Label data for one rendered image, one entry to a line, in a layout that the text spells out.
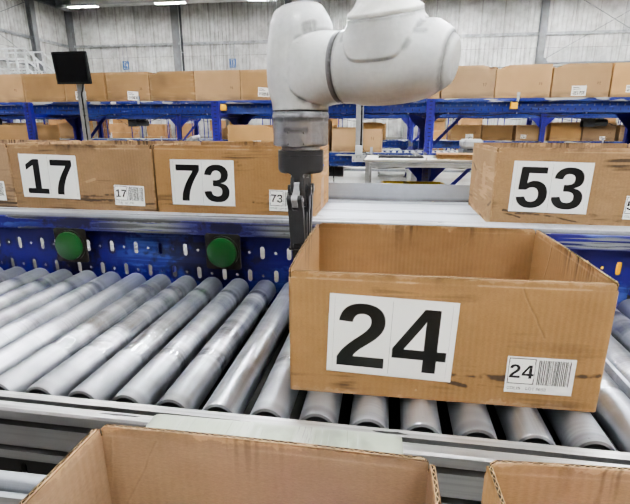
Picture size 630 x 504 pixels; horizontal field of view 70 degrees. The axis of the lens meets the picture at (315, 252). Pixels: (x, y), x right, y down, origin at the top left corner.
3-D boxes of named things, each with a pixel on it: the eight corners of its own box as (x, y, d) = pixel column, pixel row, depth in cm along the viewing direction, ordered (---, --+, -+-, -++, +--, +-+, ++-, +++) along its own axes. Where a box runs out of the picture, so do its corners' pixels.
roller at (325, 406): (287, 442, 56) (306, 414, 55) (335, 294, 106) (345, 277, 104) (322, 462, 56) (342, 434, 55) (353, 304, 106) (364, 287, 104)
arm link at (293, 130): (265, 111, 69) (266, 151, 71) (324, 110, 68) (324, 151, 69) (279, 112, 78) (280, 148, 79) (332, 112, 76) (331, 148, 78)
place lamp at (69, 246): (55, 260, 112) (51, 232, 110) (59, 258, 113) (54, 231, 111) (81, 261, 111) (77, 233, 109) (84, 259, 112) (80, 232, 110)
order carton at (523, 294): (288, 389, 61) (285, 270, 57) (316, 306, 89) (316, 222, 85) (599, 413, 56) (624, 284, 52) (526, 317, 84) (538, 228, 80)
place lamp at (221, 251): (206, 267, 106) (204, 238, 104) (208, 266, 107) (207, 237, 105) (235, 269, 105) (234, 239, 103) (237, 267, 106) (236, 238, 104)
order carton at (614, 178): (488, 225, 101) (496, 147, 96) (467, 203, 129) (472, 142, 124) (685, 231, 95) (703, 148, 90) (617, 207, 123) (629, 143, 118)
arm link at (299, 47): (253, 110, 71) (327, 109, 64) (249, 0, 67) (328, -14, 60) (291, 112, 80) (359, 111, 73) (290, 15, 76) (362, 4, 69)
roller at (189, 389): (149, 437, 60) (145, 404, 58) (258, 295, 109) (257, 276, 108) (185, 441, 59) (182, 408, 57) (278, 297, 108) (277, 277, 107)
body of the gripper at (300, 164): (284, 146, 79) (285, 199, 81) (272, 149, 71) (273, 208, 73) (327, 147, 78) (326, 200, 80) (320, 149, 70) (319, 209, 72)
